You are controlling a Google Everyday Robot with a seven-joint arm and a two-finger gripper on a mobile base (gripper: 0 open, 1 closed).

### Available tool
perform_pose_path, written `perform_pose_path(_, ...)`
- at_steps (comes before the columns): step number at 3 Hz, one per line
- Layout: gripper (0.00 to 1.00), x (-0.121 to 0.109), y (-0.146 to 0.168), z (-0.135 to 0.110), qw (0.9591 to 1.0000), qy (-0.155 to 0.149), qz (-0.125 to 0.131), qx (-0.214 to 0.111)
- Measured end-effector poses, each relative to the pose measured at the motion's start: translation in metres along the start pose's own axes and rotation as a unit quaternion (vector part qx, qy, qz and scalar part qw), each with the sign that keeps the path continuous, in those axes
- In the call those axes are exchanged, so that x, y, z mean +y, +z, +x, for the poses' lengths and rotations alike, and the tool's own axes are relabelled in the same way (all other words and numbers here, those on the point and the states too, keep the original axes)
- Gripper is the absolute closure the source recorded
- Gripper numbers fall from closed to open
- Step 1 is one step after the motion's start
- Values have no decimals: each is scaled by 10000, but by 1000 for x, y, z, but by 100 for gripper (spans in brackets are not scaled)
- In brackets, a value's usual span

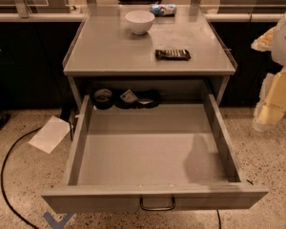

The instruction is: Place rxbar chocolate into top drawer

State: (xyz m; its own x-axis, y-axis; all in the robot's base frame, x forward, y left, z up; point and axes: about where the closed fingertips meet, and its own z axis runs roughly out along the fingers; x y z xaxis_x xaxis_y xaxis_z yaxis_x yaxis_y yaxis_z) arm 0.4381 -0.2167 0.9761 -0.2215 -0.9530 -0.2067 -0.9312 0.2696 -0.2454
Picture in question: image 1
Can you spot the white paper sheet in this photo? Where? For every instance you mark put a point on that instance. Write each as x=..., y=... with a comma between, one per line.
x=50, y=135

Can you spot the blue white snack packet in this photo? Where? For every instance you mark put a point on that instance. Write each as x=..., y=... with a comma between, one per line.
x=163, y=9

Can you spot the black tape roll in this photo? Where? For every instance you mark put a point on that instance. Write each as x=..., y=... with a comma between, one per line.
x=103, y=99

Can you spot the white ceramic bowl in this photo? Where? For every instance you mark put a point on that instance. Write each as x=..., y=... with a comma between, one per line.
x=139, y=21

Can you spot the open grey top drawer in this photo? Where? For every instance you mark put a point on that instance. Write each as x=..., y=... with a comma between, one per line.
x=177, y=150

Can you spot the black drawer handle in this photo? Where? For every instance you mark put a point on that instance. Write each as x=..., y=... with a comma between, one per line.
x=157, y=204

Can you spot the black bundle with tag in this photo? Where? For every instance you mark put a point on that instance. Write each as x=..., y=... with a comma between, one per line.
x=137, y=100

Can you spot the grey metal cabinet table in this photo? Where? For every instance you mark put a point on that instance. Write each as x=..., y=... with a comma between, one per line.
x=104, y=45

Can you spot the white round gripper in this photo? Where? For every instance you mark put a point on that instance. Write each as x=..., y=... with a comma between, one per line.
x=285, y=45

